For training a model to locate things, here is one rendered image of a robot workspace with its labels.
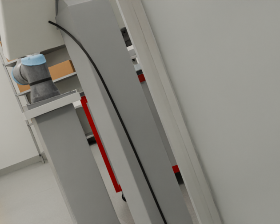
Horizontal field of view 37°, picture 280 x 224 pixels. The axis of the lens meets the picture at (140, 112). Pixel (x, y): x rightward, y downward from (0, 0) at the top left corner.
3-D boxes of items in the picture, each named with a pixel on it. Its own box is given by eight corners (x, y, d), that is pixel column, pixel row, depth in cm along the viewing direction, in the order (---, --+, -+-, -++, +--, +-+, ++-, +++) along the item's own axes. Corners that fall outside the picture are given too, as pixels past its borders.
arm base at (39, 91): (34, 102, 203) (27, 83, 202) (30, 104, 217) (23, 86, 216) (63, 93, 208) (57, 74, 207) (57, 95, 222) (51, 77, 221)
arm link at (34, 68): (34, 81, 203) (25, 54, 201) (23, 86, 213) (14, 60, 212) (55, 75, 210) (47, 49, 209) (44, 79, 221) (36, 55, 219)
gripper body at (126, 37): (134, 44, 259) (127, 26, 258) (122, 49, 263) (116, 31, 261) (138, 43, 266) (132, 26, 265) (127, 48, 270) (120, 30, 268)
